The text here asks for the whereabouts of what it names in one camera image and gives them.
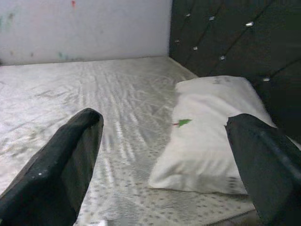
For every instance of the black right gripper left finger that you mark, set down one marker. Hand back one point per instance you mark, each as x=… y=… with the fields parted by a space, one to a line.
x=47 y=176

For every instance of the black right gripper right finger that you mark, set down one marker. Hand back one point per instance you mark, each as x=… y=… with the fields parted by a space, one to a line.
x=270 y=176

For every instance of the white pillow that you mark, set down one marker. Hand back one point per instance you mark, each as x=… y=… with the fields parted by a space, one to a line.
x=207 y=141

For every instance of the dark bed base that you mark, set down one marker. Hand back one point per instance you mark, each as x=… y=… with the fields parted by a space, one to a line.
x=240 y=220

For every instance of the white quilted mattress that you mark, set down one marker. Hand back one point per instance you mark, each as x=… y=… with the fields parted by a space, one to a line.
x=94 y=82

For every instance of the black tufted headboard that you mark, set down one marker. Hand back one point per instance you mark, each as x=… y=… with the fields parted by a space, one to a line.
x=235 y=35

